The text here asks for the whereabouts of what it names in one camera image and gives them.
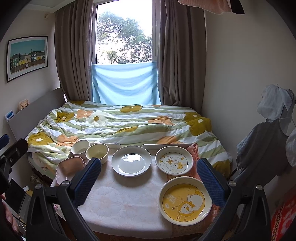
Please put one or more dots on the right brown curtain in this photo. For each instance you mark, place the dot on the right brown curtain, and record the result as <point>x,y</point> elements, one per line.
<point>181,55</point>

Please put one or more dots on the plain white plate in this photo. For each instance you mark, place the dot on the plain white plate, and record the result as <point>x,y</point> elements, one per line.
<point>131,161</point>

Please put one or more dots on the white table rail right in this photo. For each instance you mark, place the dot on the white table rail right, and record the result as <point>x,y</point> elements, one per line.
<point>156,147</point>

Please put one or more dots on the blue white card box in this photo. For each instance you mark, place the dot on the blue white card box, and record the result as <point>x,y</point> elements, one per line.
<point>9,115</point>

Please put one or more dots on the light blue cloth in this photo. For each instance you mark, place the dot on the light blue cloth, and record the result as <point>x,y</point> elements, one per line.
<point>125,84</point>

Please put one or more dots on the white table rail left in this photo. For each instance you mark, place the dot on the white table rail left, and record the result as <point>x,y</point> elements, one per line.
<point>114,146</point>

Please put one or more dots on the yellow bear plate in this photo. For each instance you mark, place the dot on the yellow bear plate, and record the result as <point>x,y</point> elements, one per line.
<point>184,201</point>

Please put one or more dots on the cream bowl with bear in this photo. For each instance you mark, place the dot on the cream bowl with bear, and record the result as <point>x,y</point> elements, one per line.
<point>99,151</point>

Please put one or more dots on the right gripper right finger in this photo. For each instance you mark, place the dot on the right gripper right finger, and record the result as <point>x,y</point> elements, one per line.
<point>244,209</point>

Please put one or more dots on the pink hanging cloth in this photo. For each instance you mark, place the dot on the pink hanging cloth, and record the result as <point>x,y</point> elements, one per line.
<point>214,6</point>

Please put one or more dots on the floral green striped duvet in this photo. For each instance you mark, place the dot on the floral green striped duvet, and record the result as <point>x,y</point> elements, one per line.
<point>51,140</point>

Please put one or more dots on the grey hanging clothes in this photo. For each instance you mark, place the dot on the grey hanging clothes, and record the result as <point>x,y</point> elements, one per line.
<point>261,155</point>

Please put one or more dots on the brown curtain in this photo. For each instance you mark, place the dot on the brown curtain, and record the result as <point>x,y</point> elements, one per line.
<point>181,55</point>
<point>73,49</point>

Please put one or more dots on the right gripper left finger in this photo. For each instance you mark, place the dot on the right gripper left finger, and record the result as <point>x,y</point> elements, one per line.
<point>42,220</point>

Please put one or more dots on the small bear box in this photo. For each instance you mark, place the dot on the small bear box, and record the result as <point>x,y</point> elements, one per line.
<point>23,104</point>

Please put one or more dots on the white small bowl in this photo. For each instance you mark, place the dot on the white small bowl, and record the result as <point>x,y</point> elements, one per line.
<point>80,148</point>

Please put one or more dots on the person's left hand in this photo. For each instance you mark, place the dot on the person's left hand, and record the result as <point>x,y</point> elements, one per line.
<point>9,216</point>

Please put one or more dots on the window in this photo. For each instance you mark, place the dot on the window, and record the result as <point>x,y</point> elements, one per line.
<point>125,32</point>

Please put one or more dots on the duck pattern plate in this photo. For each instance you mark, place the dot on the duck pattern plate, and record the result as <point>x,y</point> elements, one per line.
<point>174,160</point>

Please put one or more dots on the left brown curtain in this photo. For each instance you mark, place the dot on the left brown curtain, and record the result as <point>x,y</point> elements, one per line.
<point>73,49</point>

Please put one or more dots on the red patterned rug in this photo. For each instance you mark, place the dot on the red patterned rug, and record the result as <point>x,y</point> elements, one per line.
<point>283,221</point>

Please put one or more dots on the pink square bowl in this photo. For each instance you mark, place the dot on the pink square bowl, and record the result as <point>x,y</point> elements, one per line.
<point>67,169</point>

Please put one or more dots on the framed houses picture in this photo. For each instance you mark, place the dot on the framed houses picture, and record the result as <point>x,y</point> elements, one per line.
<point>25,55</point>

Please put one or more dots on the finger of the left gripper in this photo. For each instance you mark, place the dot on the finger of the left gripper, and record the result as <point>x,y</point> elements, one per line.
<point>13,154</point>
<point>4,140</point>

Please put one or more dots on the grey headboard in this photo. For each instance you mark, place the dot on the grey headboard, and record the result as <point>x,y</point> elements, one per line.
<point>27,119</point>

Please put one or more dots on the white table rail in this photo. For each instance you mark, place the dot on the white table rail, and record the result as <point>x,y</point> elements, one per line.
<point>114,146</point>
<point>156,147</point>

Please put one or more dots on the pink floral tablecloth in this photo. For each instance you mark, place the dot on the pink floral tablecloth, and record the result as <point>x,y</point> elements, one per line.
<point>128,206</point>

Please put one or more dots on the white hanging garment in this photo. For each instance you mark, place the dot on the white hanging garment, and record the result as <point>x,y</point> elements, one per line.
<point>277,103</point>

